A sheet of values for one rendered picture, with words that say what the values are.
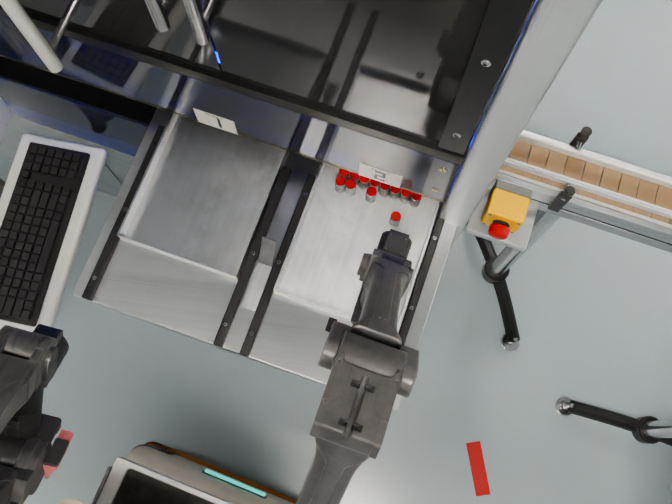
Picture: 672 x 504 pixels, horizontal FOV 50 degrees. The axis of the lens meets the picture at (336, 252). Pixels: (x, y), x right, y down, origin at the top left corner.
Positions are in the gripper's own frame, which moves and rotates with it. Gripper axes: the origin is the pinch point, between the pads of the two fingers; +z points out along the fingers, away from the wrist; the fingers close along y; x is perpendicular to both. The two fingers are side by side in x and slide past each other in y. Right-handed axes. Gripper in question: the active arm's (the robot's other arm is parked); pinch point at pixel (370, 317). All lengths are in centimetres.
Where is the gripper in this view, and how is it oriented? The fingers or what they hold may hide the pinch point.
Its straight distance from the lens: 141.8
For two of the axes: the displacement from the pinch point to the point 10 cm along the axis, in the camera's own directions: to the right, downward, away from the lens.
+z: -0.6, 4.0, 9.1
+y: 3.3, -8.6, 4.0
